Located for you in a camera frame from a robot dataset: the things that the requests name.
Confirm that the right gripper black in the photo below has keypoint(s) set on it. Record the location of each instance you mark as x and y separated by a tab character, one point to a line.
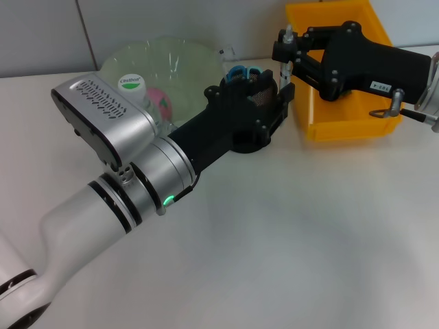
370	65

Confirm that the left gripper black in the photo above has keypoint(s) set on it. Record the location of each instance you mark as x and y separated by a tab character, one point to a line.
226	120

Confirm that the grey pen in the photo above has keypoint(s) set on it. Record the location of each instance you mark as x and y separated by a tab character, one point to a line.
285	73

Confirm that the light blue scissors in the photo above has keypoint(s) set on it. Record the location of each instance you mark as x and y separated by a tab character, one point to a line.
236	72

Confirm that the transparent plastic ruler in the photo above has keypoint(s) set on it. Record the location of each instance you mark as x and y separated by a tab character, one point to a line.
229	51

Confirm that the pink toy peach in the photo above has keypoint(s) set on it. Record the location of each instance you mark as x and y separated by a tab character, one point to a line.
161	103

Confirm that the water bottle green label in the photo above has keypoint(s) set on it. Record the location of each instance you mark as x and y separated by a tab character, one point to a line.
132	84

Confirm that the black mesh pen holder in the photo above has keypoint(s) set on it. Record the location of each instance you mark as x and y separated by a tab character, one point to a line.
264	94

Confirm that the green translucent fruit bowl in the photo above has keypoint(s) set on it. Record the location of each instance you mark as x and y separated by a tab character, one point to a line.
171	61

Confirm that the yellow plastic bin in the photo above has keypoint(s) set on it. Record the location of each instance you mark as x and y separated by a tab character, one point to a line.
343	127

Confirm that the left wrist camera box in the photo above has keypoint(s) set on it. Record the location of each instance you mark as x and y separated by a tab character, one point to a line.
103	113

